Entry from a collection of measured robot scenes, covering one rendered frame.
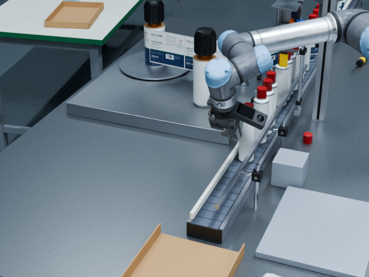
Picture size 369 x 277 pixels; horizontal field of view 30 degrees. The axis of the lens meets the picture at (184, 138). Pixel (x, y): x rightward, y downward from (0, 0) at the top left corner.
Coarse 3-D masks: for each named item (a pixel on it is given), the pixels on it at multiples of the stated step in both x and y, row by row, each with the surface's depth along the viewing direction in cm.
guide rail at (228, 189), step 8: (304, 64) 278; (296, 80) 265; (288, 96) 254; (280, 104) 246; (272, 120) 236; (264, 128) 231; (256, 144) 222; (248, 152) 217; (248, 160) 214; (240, 168) 209; (232, 184) 201; (224, 192) 197; (224, 200) 196; (216, 208) 193
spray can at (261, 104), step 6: (258, 90) 229; (264, 90) 229; (258, 96) 230; (264, 96) 230; (258, 102) 230; (264, 102) 230; (258, 108) 231; (264, 108) 231; (264, 126) 235; (258, 132) 236; (264, 138) 237
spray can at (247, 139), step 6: (246, 102) 220; (246, 126) 220; (252, 126) 221; (246, 132) 222; (252, 132) 222; (246, 138) 223; (252, 138) 223; (240, 144) 225; (246, 144) 224; (252, 144) 224; (240, 150) 226; (246, 150) 225; (240, 156) 227; (252, 156) 227
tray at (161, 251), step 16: (160, 224) 200; (160, 240) 199; (176, 240) 199; (144, 256) 193; (160, 256) 193; (176, 256) 193; (192, 256) 193; (208, 256) 193; (224, 256) 192; (240, 256) 189; (128, 272) 184; (144, 272) 187; (160, 272) 187; (176, 272) 187; (192, 272) 187; (208, 272) 187; (224, 272) 187
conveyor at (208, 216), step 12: (288, 108) 262; (276, 120) 253; (264, 144) 238; (228, 168) 224; (252, 168) 224; (228, 180) 218; (240, 180) 218; (216, 192) 212; (240, 192) 215; (204, 204) 206; (228, 204) 206; (204, 216) 201; (216, 216) 201; (216, 228) 196
